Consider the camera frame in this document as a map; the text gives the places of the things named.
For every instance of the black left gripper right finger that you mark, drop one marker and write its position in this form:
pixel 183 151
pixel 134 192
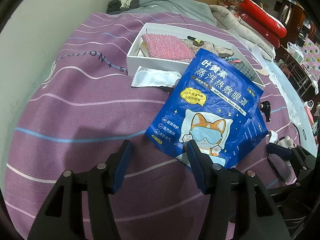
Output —
pixel 256 217

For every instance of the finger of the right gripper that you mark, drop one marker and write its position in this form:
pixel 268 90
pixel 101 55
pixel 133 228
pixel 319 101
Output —
pixel 282 152

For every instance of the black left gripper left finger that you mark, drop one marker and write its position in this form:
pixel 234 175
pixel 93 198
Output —
pixel 60 216

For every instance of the blue steam eye mask packet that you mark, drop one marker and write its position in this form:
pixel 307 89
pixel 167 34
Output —
pixel 216 106

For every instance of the dark grey plaid eye mask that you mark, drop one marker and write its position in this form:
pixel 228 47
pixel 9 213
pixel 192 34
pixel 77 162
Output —
pixel 240 66

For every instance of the beige plaid eye mask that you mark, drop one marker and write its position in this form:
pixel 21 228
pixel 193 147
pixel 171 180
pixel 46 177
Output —
pixel 195 45

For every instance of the purple striped bed sheet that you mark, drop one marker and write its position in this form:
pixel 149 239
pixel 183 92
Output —
pixel 84 112

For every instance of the pink patterned cloth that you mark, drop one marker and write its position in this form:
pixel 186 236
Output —
pixel 311 57

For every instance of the white quilted duvet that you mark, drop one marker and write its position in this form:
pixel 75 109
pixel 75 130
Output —
pixel 226 20

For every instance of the pink sequin pouch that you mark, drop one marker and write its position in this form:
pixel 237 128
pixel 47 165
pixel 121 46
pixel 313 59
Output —
pixel 168 47

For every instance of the grey fleece blanket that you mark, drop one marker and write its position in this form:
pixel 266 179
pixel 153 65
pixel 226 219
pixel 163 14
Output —
pixel 193 9

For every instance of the white shallow cardboard box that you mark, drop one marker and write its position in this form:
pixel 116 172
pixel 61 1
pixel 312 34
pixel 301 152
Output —
pixel 135 57

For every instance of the dark grey and white garment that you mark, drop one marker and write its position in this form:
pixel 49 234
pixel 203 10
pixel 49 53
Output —
pixel 119 6

